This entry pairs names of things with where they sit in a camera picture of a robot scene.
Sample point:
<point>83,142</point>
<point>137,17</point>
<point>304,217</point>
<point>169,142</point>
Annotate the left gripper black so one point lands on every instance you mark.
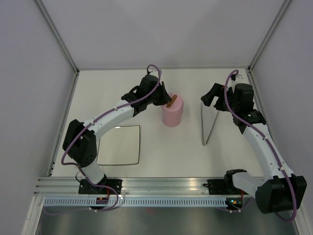
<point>165,98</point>

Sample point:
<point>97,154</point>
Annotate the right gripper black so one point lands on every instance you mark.
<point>217,90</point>

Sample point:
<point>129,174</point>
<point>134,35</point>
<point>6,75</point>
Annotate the pink lid with brown strap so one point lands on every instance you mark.
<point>176,105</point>

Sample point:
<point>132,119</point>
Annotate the pink cylindrical lunch box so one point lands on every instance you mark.
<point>171,120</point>

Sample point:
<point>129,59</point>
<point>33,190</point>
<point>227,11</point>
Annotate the steel food tongs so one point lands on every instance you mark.
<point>208,117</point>

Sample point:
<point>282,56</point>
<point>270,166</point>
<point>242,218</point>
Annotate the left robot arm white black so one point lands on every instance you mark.
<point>81,138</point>

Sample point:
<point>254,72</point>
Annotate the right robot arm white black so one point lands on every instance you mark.
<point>280,190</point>

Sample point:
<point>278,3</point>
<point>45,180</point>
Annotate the white square plate black rim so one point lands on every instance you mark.
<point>120,146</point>

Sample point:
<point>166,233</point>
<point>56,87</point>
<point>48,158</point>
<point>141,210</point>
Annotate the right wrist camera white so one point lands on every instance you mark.
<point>237,78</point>

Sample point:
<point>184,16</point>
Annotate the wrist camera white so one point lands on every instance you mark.
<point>154,73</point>
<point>237,78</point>

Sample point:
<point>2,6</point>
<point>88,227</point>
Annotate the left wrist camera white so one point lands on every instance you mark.
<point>154,73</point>

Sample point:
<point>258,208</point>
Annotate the right aluminium frame post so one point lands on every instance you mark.
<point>274,25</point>

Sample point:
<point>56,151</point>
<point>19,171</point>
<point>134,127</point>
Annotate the aluminium frame post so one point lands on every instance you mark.
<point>55,33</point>
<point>274,25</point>

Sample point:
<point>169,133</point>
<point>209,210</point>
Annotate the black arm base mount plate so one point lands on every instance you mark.
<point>86,188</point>

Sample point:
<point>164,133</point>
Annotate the left aluminium frame post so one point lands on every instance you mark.
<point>55,33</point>

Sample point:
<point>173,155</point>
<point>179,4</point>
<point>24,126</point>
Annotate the white slotted cable duct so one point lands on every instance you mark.
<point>137,202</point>

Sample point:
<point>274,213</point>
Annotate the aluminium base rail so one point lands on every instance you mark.
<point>131,186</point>

